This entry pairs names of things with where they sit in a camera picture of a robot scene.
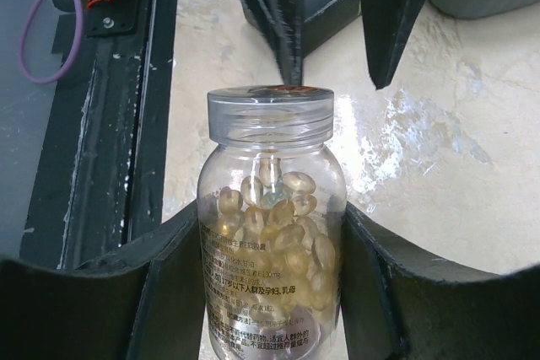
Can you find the clear gold bottle lid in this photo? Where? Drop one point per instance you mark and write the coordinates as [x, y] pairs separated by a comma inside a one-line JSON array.
[[275, 115]]

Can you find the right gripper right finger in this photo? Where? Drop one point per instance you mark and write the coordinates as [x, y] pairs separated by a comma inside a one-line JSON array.
[[400, 301]]

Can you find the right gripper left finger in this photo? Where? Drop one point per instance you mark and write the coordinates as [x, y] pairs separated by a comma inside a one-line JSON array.
[[144, 300]]

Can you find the small pill bottle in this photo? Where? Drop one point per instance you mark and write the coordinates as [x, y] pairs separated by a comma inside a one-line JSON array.
[[271, 225]]

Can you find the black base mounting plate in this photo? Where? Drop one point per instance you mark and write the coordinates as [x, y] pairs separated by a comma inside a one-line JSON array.
[[100, 178]]

